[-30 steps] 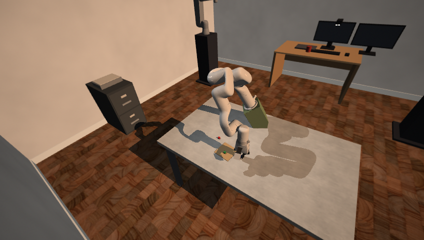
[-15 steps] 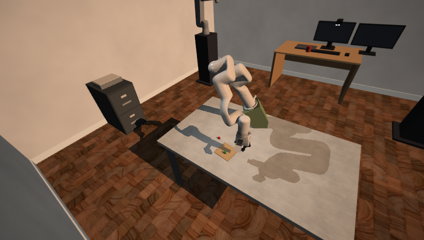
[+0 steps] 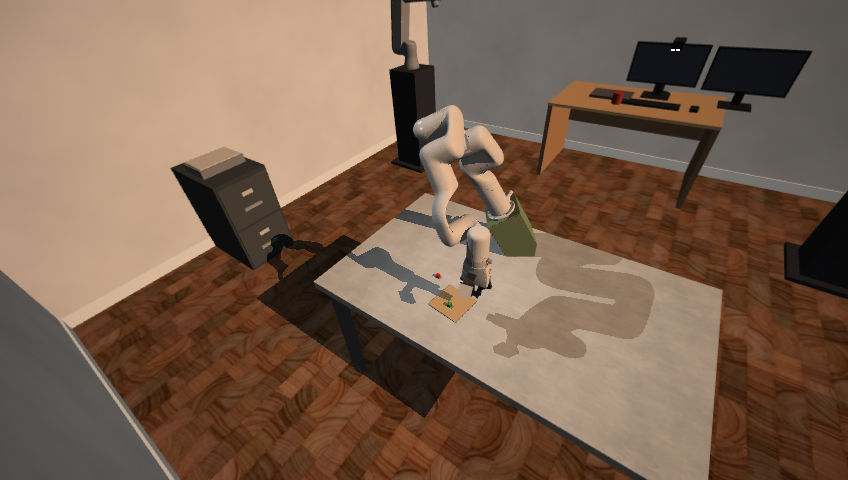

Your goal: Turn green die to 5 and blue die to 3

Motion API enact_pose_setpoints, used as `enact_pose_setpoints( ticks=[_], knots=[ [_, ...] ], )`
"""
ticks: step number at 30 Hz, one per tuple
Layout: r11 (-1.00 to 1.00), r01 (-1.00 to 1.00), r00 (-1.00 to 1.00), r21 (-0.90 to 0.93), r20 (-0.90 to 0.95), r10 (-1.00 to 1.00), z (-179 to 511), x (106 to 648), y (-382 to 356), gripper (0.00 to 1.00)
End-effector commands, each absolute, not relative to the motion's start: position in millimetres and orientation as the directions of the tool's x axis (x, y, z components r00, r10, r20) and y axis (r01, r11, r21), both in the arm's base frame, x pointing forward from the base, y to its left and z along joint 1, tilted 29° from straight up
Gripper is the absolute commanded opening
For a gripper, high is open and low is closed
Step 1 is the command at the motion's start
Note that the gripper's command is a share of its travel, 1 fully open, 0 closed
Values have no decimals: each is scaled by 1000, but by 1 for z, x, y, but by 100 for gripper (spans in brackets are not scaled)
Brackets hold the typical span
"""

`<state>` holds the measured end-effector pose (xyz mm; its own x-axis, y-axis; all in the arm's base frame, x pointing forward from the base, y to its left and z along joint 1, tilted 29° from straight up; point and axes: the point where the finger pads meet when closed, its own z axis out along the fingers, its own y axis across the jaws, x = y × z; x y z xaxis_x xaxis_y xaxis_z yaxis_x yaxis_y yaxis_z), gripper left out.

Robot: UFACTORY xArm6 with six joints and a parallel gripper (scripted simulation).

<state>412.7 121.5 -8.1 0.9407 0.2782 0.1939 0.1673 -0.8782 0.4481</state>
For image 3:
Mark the tan flat mat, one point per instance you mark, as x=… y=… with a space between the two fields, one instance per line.
x=460 y=305

